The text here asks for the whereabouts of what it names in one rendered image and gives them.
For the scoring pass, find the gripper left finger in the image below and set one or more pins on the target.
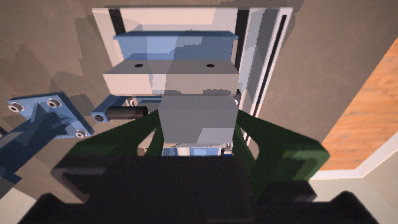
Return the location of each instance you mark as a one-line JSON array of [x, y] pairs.
[[125, 139]]

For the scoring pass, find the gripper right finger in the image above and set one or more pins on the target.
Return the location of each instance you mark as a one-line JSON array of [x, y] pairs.
[[284, 155]]

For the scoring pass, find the grey metal block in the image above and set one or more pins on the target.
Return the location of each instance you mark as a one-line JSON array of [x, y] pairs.
[[198, 119]]

